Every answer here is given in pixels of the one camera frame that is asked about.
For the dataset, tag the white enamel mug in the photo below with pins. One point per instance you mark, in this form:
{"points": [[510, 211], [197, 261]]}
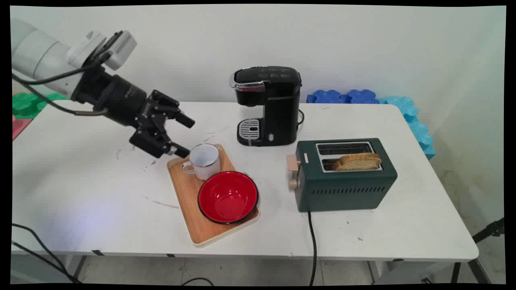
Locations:
{"points": [[205, 161]]}

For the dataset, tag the beige toaster lever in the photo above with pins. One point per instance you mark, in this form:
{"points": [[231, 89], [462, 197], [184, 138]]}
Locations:
{"points": [[293, 162]]}

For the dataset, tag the toasted bread slice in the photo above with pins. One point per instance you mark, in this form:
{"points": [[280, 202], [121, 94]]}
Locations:
{"points": [[358, 162]]}

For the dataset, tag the dark green toaster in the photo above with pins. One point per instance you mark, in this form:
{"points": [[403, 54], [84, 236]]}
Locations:
{"points": [[346, 185]]}

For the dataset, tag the black metal table leg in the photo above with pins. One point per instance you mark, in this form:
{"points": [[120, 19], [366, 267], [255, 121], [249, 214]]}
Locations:
{"points": [[79, 266], [477, 272]]}

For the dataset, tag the green foam mat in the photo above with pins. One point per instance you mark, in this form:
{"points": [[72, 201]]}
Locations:
{"points": [[28, 104]]}

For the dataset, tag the wooden serving tray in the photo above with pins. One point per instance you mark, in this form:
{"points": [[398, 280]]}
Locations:
{"points": [[187, 201]]}

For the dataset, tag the black tripod leg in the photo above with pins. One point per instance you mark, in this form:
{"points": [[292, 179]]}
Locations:
{"points": [[489, 230]]}

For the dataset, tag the red enamel bowl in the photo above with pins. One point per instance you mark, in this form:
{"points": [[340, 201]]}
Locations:
{"points": [[227, 197]]}

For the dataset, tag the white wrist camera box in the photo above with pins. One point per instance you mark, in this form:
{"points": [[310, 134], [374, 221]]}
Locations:
{"points": [[117, 48]]}

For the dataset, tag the blue foam mat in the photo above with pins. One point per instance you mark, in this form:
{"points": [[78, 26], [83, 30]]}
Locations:
{"points": [[342, 96]]}

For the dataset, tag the cyan foam mat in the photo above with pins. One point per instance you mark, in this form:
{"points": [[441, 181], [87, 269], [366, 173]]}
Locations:
{"points": [[417, 129]]}

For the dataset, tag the pink foam mat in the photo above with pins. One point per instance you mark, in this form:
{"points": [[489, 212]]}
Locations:
{"points": [[19, 127]]}

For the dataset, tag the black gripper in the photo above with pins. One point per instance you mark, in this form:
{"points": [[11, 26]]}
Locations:
{"points": [[117, 98]]}

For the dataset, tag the black coffee maker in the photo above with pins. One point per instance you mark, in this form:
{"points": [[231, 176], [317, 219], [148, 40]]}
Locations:
{"points": [[278, 104]]}

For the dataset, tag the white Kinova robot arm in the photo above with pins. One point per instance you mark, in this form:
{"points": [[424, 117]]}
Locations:
{"points": [[38, 56]]}

